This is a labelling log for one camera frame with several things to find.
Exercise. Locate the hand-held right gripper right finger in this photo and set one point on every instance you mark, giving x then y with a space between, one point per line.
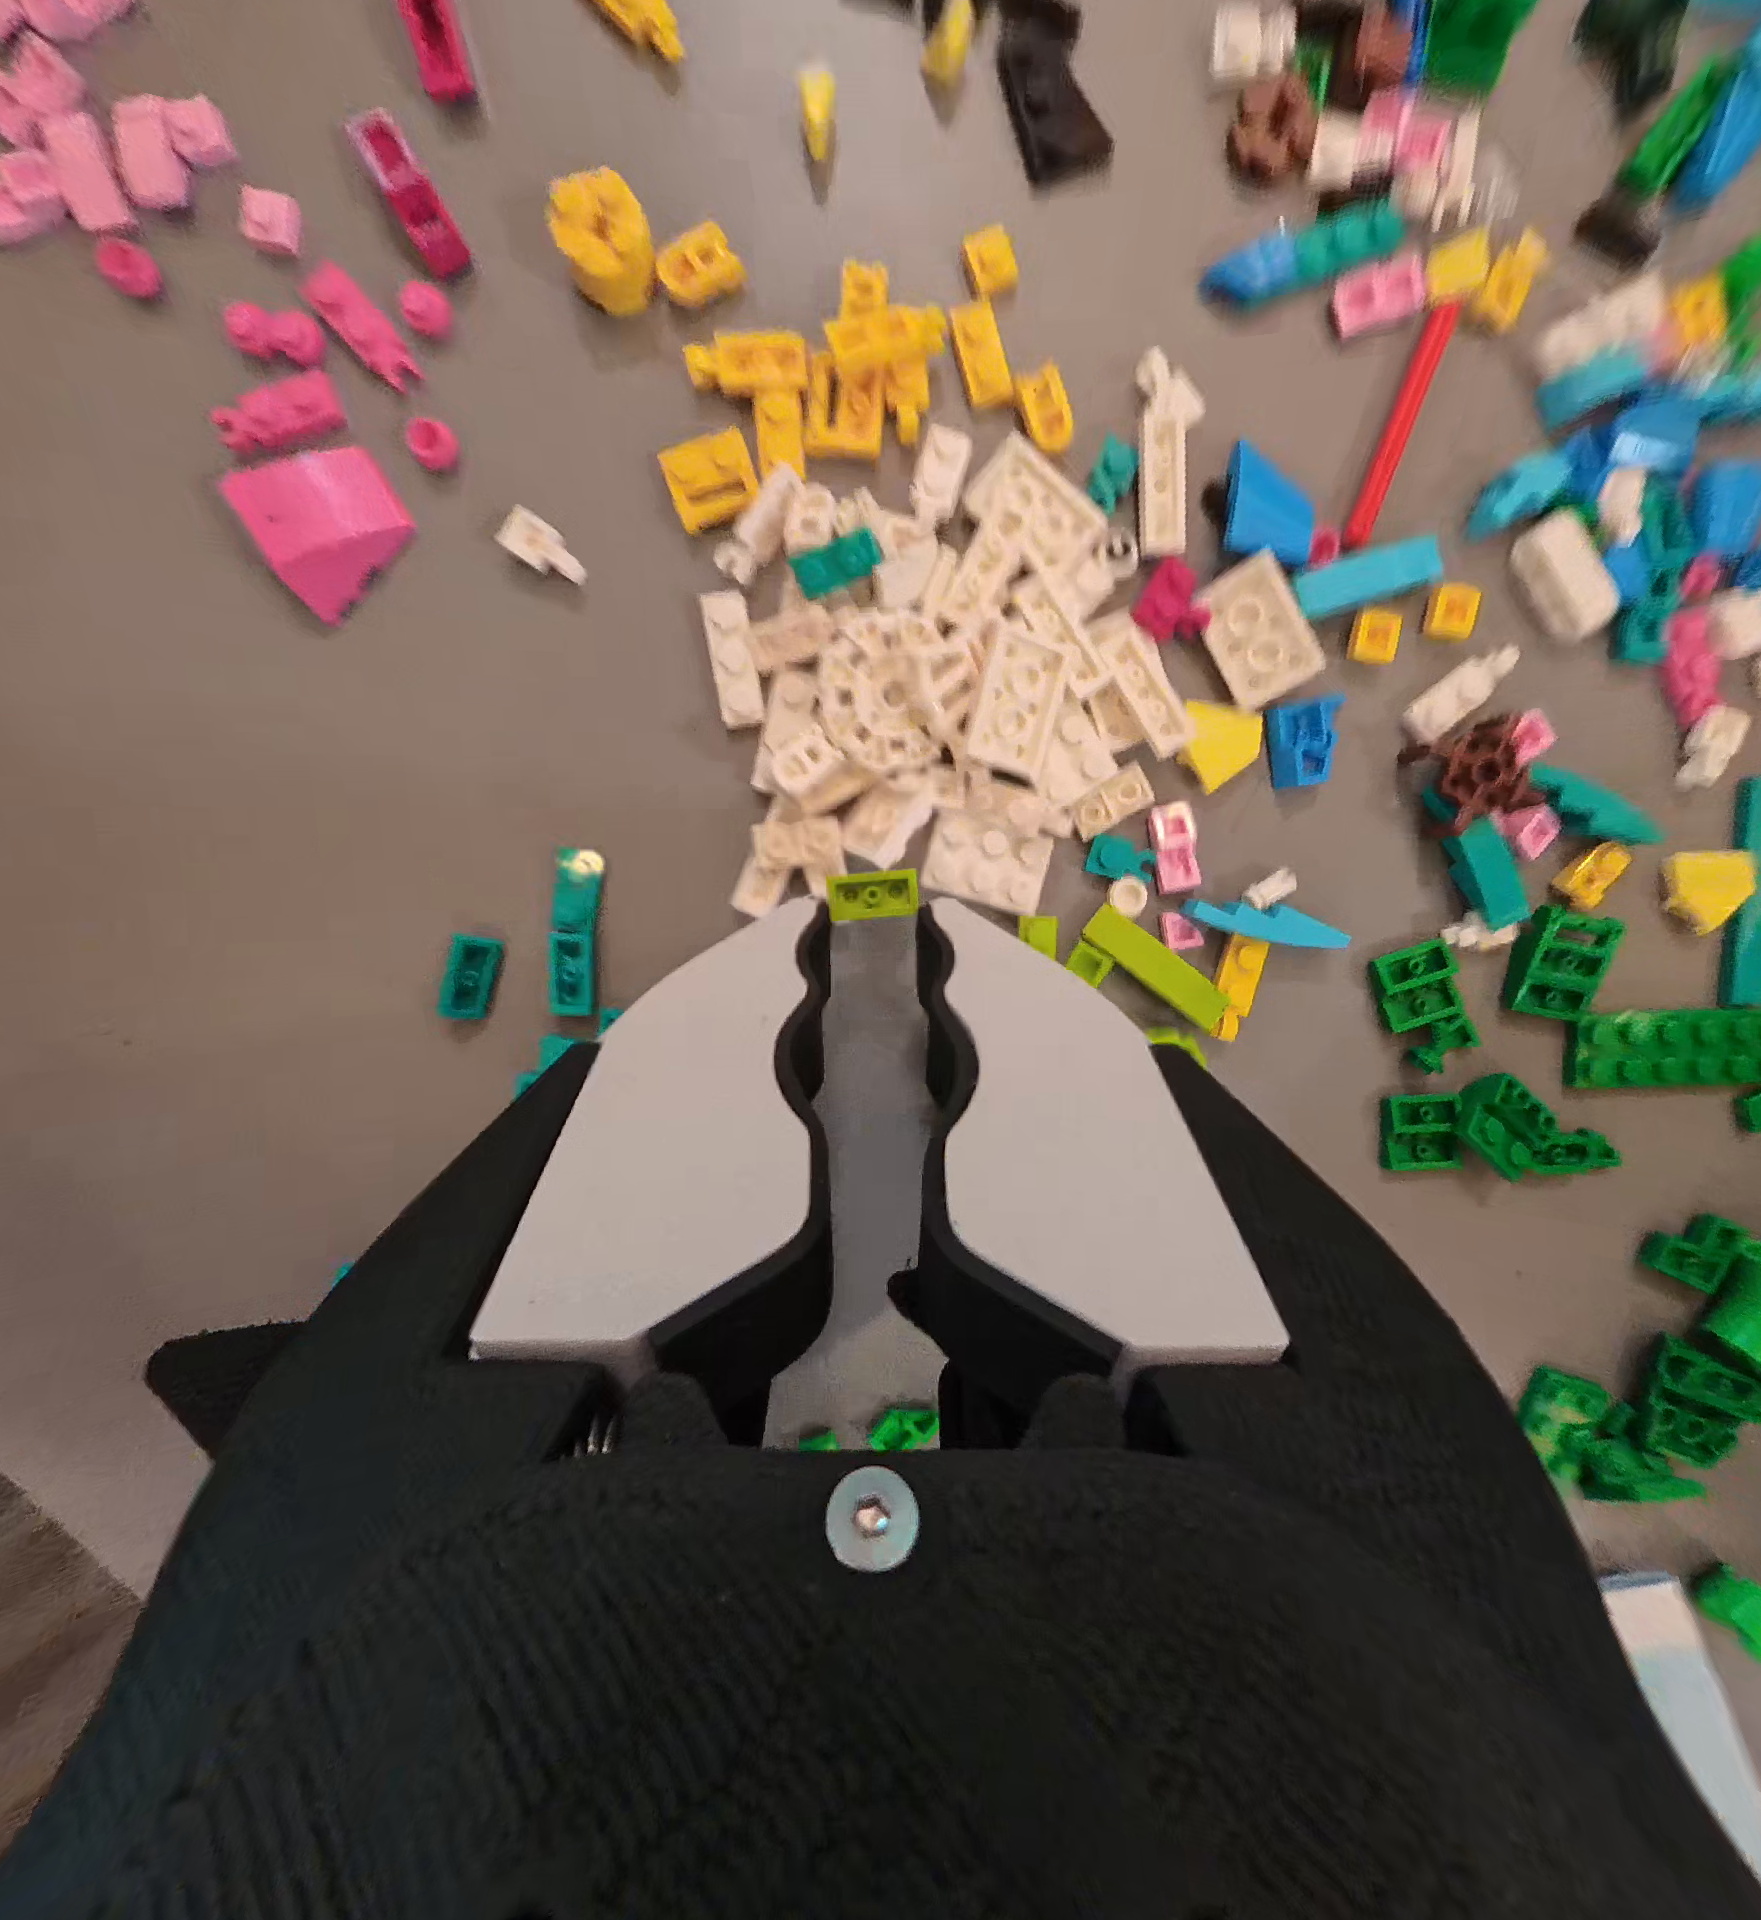
1106 1184

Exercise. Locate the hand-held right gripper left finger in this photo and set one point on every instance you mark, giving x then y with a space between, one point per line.
670 1184

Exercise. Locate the long lime lego plate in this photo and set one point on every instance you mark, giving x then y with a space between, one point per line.
1151 968

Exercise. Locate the small teal lego plate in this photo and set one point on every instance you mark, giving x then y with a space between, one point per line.
470 976
575 937

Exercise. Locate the yellow lego slope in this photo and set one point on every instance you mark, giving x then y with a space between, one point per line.
1223 746
1708 891

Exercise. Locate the blue lego brick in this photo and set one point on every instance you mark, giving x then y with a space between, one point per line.
1303 741

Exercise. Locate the white lego brick pile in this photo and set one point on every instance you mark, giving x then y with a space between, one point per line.
971 675

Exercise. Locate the brown round lego piece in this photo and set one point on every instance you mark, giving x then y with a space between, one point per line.
1476 768

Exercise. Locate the green lego brick pile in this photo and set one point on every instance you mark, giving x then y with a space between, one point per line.
1676 1049

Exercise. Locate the single white lego clip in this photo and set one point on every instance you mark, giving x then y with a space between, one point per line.
537 544

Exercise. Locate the light blue lego plate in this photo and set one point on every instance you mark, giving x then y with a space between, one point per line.
1367 577

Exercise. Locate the blue lego slope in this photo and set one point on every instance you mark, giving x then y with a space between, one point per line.
1267 506

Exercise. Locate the long teal lego plate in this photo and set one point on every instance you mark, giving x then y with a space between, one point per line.
1755 891

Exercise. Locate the large pink lego slope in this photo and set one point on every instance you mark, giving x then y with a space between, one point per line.
318 524

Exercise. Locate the red lego rod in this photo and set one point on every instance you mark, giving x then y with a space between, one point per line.
1403 421

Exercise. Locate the yellow lego brick pile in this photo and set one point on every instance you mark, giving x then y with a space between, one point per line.
849 376

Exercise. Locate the mixed colour lego brick pile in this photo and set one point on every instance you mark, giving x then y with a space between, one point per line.
1645 434

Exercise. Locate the black lego plate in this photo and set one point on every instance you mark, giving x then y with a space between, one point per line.
1052 97

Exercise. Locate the pink lego brick pile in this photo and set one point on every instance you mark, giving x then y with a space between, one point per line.
85 163

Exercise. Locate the pale blue paper sheet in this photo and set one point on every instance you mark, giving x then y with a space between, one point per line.
1690 1725

